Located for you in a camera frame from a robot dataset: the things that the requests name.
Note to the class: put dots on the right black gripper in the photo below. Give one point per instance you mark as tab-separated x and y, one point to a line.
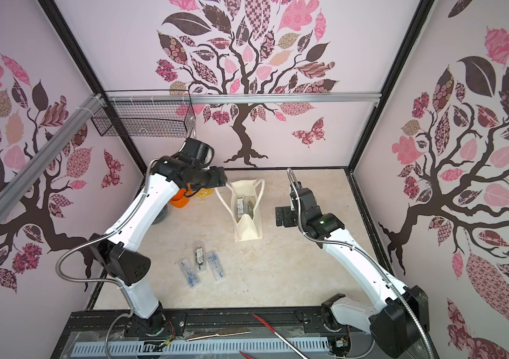
283	216

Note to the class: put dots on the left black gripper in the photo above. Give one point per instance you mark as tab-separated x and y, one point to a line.
218	178

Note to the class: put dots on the gold label compass case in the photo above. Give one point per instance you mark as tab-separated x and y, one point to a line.
199	256

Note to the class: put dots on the blue label compass case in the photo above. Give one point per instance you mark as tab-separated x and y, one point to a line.
215	265
189	273

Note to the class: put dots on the green label compass case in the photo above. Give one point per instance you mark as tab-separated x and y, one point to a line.
250	203

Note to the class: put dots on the barcode compass case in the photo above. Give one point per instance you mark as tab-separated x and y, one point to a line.
240	207

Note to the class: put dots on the cream canvas tote bag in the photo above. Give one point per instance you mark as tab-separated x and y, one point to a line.
246	229

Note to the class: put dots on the red lid corn flake jar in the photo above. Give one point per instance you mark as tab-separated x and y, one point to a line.
204	192

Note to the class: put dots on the orange plastic cup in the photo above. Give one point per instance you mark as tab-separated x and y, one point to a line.
180	199

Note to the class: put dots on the dark blue ceramic bowl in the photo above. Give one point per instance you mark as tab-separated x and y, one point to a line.
161	216

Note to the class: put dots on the left flexible metal conduit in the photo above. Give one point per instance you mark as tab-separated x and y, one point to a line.
101	251

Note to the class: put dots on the flexible metal conduit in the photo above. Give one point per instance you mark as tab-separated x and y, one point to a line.
101	251
384	278

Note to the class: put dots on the right flexible metal conduit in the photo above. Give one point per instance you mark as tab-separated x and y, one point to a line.
384	278

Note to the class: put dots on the black wire mesh basket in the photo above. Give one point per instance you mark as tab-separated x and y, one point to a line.
158	114

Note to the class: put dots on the horizontal aluminium rail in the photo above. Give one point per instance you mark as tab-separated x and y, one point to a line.
210	99

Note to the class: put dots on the black base frame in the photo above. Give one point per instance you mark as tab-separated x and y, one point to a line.
193	325

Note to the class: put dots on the red handled tool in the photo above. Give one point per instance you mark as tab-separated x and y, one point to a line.
280	337

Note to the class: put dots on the white slotted cable duct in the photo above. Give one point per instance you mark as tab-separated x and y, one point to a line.
201	347

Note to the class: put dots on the diagonal aluminium rail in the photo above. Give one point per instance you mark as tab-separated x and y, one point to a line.
15	189

